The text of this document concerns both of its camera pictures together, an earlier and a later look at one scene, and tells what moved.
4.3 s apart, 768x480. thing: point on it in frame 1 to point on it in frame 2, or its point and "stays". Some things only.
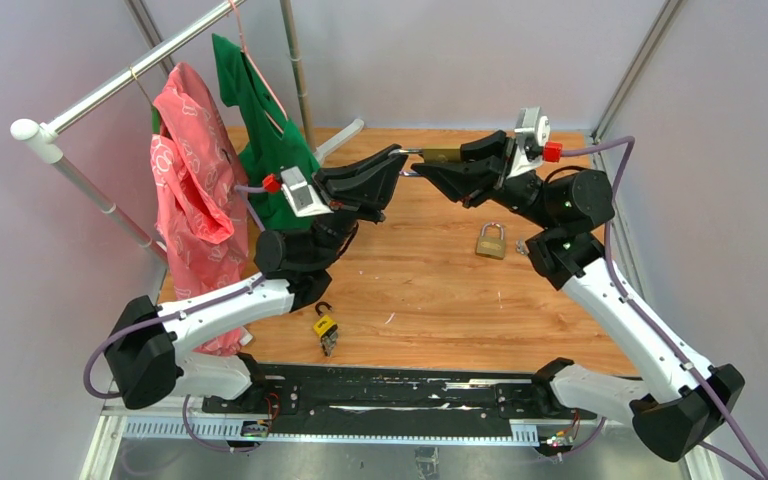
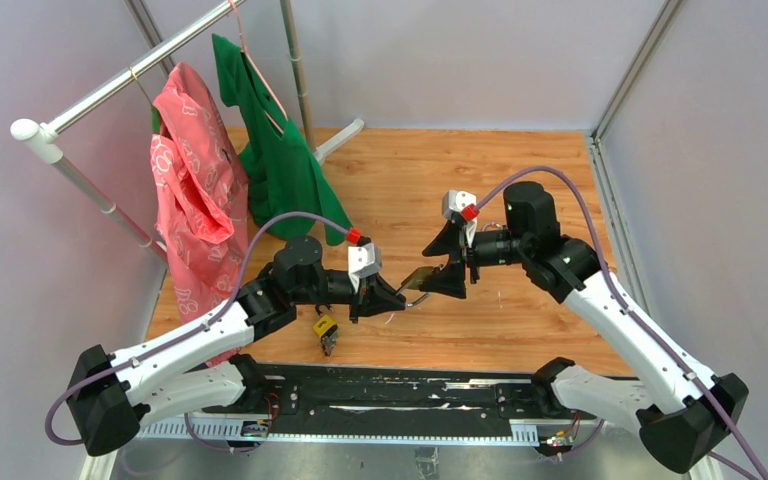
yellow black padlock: x=327 y=329 stays
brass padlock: x=446 y=153 to x=415 y=281
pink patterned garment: x=202 y=197 stays
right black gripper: x=470 y=179 to x=450 y=280
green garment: x=273 y=142 stays
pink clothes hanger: x=257 y=70 stays
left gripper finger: x=367 y=191 to x=382 y=298
